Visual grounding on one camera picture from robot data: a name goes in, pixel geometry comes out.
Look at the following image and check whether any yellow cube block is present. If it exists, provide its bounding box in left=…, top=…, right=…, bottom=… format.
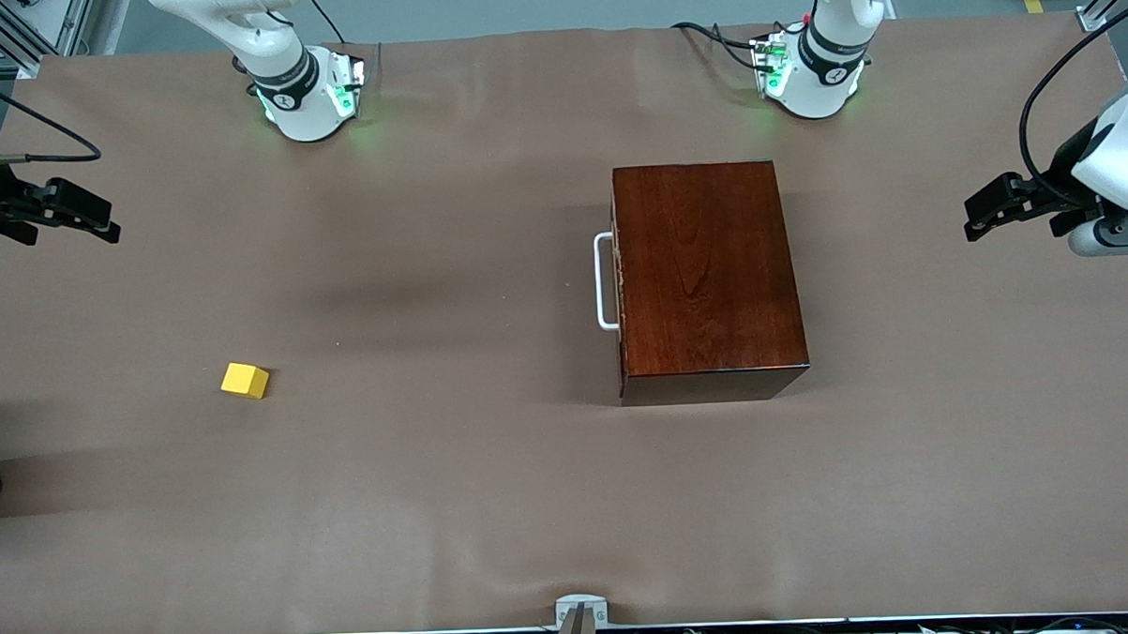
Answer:
left=219, top=361, right=271, bottom=402

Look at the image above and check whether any wooden drawer with white handle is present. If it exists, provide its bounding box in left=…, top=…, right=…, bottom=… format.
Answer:
left=592, top=189, right=627, bottom=385

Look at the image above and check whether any dark brown wooden cabinet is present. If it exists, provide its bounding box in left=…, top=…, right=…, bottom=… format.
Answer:
left=610, top=158, right=812, bottom=407

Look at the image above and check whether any brown table cloth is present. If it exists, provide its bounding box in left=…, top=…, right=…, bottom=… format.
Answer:
left=0, top=8, right=1128, bottom=634

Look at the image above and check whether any thin black right base cable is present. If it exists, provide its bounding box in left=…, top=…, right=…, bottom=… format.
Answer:
left=306, top=0, right=346, bottom=47

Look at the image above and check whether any black left arm base cable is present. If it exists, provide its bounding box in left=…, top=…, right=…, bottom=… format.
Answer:
left=671, top=17, right=776, bottom=75

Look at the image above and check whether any grey metal camera bracket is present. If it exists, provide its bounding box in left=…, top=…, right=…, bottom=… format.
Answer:
left=553, top=593, right=609, bottom=634

